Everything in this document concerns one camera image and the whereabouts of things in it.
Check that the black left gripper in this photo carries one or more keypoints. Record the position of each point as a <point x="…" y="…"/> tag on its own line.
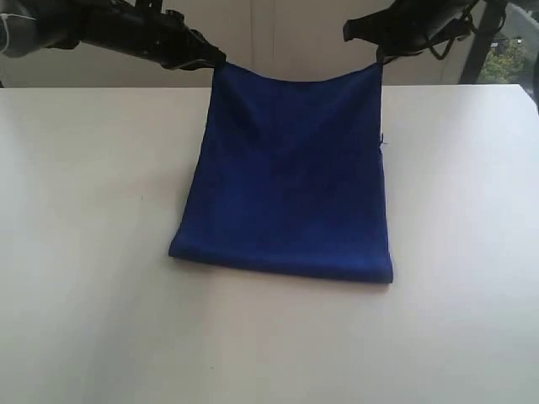
<point x="144" y="31"/>

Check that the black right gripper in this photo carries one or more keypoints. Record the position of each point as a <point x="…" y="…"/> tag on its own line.
<point x="406" y="28"/>

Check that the blue microfiber cloth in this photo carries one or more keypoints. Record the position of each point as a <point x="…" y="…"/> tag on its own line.
<point x="290" y="178"/>

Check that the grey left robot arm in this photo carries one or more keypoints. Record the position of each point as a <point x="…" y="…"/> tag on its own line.
<point x="30" y="26"/>

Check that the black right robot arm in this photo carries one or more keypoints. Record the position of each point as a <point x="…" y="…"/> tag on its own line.
<point x="458" y="28"/>

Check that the green tree outside window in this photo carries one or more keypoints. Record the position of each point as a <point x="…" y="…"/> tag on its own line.
<point x="504" y="62"/>

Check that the black window frame post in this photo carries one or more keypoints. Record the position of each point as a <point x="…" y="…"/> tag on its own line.
<point x="490" y="24"/>

